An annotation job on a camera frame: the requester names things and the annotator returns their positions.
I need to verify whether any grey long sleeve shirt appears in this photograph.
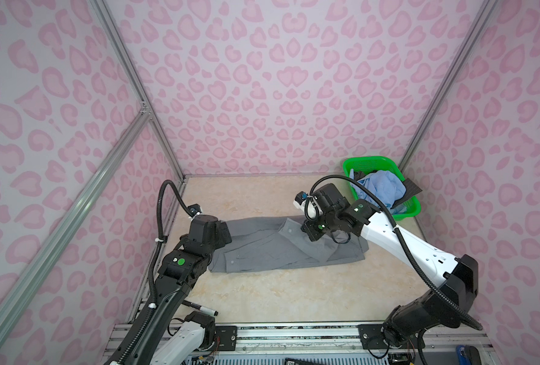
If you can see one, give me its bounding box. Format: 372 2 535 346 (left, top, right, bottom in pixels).
208 216 369 273

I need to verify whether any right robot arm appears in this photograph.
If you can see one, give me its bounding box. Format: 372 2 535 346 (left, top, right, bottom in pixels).
294 183 482 348

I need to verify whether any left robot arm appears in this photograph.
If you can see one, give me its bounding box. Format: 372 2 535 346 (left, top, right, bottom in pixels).
106 214 232 364

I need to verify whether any green plastic basket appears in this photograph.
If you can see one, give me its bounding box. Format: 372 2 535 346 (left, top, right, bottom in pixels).
342 156 422 221

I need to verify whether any light blue shirt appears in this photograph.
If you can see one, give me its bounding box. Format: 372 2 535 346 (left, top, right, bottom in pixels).
349 169 407 214

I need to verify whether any black shirt in basket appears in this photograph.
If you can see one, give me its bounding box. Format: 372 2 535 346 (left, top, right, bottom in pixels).
351 169 423 214

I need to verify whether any blue tool at edge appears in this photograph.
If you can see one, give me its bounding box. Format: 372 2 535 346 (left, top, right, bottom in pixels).
456 345 482 365

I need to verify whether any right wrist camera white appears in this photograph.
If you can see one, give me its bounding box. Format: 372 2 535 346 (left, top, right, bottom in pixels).
293 192 322 220

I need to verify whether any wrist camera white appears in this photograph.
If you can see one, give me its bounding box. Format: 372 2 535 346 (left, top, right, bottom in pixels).
293 192 322 220
188 204 203 219

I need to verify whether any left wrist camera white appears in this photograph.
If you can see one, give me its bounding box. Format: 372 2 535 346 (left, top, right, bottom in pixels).
188 204 203 219

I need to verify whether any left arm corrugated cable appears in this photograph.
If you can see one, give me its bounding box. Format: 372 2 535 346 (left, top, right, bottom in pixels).
114 179 193 365

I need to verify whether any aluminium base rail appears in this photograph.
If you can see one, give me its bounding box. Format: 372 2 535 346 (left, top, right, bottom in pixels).
100 296 499 365

